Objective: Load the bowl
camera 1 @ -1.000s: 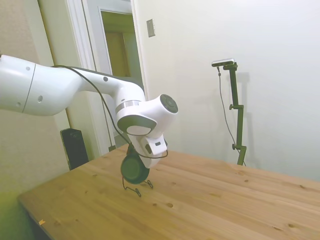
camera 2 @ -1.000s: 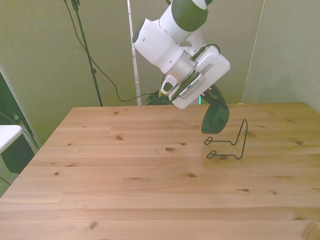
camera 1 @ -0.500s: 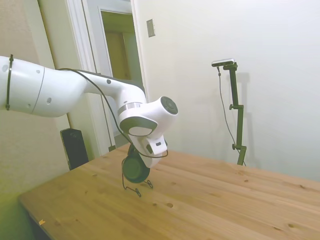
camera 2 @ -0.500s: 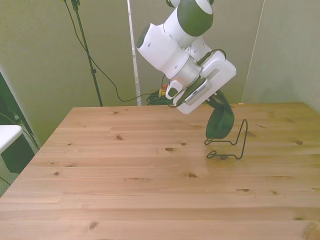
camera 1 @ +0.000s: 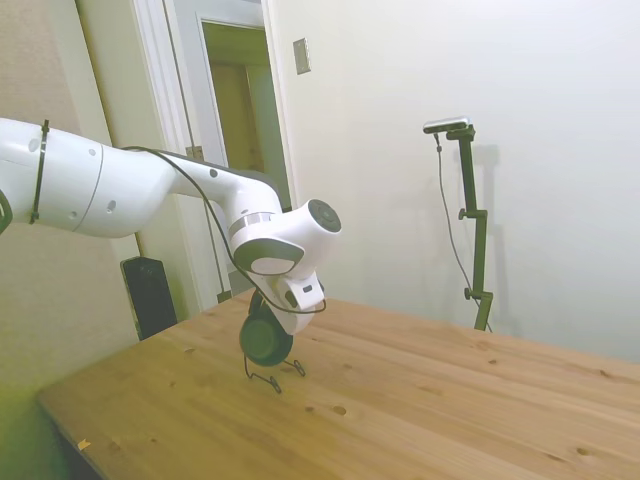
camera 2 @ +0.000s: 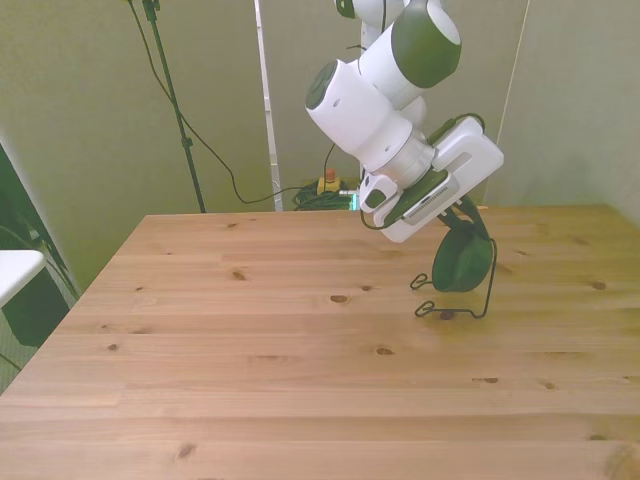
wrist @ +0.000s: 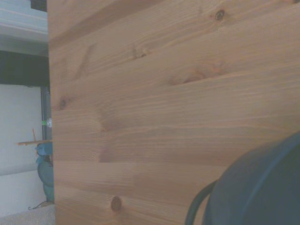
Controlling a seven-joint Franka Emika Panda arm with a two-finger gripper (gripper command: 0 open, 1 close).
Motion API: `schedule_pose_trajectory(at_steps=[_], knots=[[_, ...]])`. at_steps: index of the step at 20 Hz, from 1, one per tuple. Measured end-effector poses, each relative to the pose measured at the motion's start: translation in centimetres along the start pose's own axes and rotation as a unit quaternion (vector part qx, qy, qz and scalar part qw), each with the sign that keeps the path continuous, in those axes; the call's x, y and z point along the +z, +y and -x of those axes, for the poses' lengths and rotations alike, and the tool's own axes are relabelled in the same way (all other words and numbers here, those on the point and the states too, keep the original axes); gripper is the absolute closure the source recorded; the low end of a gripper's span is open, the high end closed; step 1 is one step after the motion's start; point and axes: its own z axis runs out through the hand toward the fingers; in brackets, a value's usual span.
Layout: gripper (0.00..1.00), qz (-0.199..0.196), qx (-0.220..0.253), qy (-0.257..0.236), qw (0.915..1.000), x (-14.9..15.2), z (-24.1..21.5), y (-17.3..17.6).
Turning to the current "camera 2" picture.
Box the dark green bowl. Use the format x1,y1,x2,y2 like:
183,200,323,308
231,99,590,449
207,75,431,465
432,219,497,294

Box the white side table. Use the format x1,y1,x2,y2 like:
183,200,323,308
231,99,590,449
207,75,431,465
0,249,46,307

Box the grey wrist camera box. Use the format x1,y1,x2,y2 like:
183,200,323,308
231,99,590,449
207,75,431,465
387,169,464,225

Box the black wire bowl rack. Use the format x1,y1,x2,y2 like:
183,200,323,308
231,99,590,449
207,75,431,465
408,237,498,320

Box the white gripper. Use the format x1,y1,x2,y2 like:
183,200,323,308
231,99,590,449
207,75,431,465
372,117,505,245

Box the dark case beside table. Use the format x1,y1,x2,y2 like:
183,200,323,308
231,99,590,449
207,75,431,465
0,144,81,349

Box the black tripod stand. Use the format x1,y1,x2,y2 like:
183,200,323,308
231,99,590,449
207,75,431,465
142,0,208,214

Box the long black cable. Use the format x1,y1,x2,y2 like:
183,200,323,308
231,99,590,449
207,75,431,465
124,0,337,205

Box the white vertical pole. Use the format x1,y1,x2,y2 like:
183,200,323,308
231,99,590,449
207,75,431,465
253,0,284,212

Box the thin white wall cable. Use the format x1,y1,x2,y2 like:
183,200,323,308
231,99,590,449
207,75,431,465
482,0,532,207

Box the yellow emergency stop box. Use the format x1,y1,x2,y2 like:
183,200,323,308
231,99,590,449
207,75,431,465
317,168,343,197

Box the coiled green cable bundle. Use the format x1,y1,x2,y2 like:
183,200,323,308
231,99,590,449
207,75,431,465
292,182,354,212

